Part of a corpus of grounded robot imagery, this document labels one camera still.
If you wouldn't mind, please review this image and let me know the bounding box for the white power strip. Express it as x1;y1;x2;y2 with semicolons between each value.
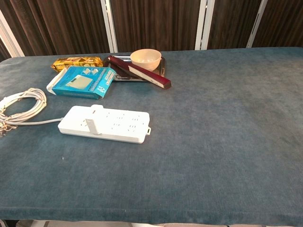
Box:
57;105;152;144

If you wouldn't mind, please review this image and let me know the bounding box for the long maroon box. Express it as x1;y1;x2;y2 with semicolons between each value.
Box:
107;55;172;90

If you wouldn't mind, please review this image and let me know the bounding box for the metal tray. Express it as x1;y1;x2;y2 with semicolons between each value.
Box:
104;55;167;82

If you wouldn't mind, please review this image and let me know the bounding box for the dark brown pouch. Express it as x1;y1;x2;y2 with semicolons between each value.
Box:
110;63;135;80

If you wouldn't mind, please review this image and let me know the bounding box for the cream plastic bowl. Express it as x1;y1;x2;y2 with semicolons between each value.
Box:
130;48;162;72

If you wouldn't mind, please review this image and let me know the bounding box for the blue tablecloth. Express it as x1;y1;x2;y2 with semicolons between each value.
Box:
0;46;303;227

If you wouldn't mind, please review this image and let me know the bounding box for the blue cardboard box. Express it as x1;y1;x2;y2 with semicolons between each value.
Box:
46;66;116;100

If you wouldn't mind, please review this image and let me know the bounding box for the gold snack package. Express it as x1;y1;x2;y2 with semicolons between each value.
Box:
50;56;104;72

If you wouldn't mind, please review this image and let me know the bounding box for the brown twine tie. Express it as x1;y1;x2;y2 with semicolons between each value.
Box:
0;107;18;138

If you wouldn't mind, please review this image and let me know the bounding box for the white frame post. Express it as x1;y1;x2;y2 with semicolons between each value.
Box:
0;9;26;58
100;0;118;53
246;0;268;49
195;0;215;51

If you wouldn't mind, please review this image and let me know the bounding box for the white cable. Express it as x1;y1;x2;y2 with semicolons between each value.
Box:
0;87;64;127

